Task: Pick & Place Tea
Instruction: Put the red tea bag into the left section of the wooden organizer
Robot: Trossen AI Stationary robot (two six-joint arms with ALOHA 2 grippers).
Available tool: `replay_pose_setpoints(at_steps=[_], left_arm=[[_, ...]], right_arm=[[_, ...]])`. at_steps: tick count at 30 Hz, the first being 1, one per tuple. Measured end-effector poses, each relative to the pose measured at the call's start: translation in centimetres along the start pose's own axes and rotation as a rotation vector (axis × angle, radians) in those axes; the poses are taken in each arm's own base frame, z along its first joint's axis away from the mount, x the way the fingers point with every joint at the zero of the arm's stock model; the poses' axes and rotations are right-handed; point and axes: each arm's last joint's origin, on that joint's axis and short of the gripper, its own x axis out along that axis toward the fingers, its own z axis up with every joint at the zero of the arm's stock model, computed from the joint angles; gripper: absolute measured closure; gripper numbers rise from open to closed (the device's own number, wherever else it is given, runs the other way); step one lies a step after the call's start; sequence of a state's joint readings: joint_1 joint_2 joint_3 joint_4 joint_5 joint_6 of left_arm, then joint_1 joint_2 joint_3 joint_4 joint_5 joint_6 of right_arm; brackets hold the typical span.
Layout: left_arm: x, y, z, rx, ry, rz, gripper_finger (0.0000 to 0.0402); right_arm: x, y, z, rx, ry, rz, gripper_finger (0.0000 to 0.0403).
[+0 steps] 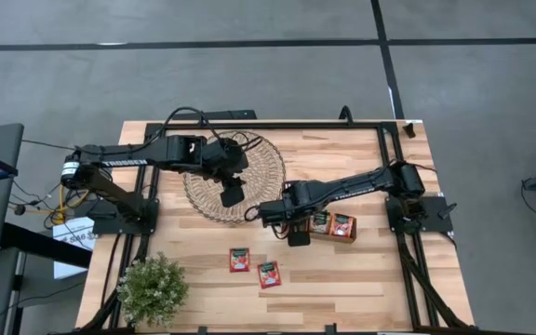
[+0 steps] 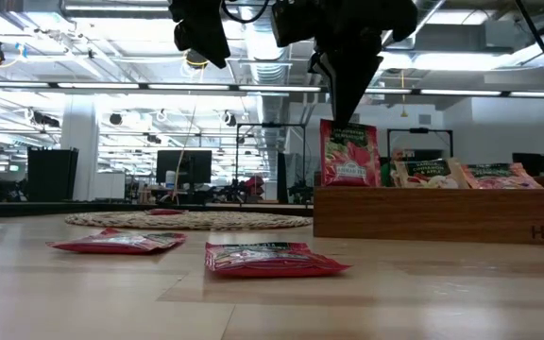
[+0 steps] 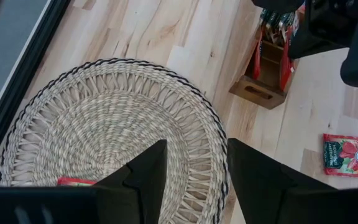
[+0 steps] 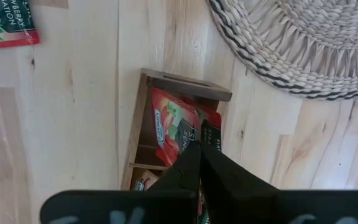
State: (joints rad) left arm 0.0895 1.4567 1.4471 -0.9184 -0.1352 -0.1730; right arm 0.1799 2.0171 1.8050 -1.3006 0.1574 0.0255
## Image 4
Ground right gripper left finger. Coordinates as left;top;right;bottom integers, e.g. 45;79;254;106
147;141;201;191

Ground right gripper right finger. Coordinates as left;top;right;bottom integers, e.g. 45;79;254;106
200;141;278;224

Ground wooden tea organizer box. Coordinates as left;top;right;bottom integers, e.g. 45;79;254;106
119;67;233;191

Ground round woven placemat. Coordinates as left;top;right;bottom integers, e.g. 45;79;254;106
206;0;358;102

